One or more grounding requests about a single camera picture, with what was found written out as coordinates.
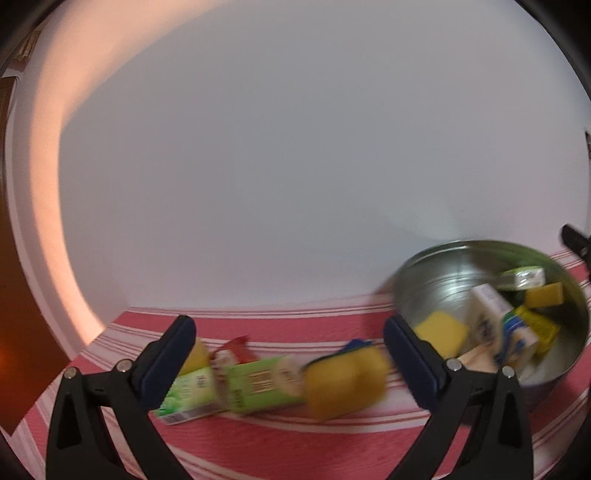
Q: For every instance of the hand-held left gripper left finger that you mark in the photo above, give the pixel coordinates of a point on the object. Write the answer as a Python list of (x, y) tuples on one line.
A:
[(166, 369)]

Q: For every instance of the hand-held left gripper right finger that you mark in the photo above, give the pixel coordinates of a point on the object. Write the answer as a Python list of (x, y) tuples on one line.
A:
[(411, 364)]

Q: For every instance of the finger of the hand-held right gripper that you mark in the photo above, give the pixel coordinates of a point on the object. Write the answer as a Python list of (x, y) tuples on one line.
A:
[(577, 242)]

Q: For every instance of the green barcode tissue pack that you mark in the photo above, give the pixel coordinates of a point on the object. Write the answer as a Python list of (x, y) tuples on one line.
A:
[(194, 397)]

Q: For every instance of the green leaf tissue pack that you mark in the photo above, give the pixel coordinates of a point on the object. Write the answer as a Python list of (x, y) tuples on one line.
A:
[(521, 277)]

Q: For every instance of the beige snack packet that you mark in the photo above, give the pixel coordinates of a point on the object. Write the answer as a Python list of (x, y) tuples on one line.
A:
[(478, 357)]

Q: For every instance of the red snack packet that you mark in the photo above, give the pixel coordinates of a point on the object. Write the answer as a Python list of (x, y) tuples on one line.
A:
[(235, 353)]

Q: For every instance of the yellow sponge with dark backing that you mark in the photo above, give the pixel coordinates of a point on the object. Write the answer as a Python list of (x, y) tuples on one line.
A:
[(341, 387)]

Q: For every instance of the round black cookie tin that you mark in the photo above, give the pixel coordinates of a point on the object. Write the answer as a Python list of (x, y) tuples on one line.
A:
[(429, 286)]

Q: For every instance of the white and blue tissue pack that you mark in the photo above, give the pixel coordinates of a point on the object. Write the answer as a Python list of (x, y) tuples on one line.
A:
[(489, 318)]

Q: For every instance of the yellow snack packet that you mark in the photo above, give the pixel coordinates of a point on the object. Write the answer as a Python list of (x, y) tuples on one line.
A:
[(542, 330)]

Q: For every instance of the light green tissue pack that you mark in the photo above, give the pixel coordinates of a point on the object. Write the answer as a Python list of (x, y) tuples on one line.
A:
[(263, 383)]

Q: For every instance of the red striped tablecloth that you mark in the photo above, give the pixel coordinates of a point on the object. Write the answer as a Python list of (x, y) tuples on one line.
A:
[(277, 443)]

